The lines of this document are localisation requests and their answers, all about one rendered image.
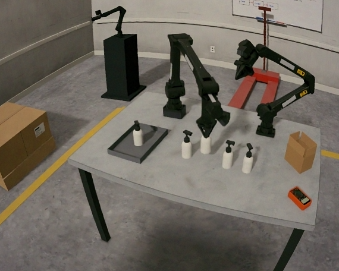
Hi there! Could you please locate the brown cardboard box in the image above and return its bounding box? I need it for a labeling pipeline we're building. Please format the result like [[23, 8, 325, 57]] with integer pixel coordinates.
[[284, 132, 317, 174]]

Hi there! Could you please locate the white pump bottle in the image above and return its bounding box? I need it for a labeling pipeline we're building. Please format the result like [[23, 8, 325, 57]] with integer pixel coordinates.
[[222, 140, 235, 169], [133, 120, 144, 146], [242, 143, 253, 174], [181, 130, 192, 159], [200, 128, 212, 153]]

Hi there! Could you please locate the orange pocket multimeter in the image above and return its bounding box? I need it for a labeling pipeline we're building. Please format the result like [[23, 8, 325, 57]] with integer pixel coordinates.
[[288, 187, 312, 210]]

